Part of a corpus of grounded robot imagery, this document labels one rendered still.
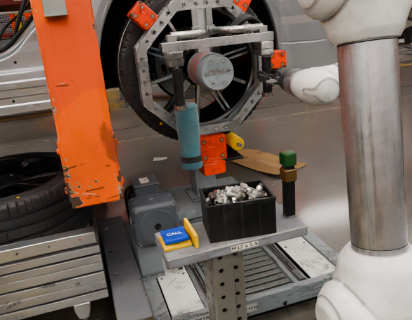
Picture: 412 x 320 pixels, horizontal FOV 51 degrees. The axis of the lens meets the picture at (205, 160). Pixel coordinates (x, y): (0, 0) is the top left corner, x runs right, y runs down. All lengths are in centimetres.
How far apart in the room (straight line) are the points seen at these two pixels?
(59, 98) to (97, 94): 11
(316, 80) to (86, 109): 68
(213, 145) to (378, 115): 114
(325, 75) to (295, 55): 82
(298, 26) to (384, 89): 135
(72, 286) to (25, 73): 83
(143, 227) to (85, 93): 58
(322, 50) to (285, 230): 111
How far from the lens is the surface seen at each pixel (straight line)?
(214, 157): 185
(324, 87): 128
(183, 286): 174
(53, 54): 132
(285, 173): 130
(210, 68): 163
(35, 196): 166
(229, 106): 195
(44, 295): 167
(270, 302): 169
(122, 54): 179
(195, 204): 202
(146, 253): 177
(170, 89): 201
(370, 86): 78
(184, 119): 165
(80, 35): 131
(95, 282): 165
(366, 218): 82
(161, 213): 164
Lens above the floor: 108
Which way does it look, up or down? 19 degrees down
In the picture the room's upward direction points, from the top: 5 degrees counter-clockwise
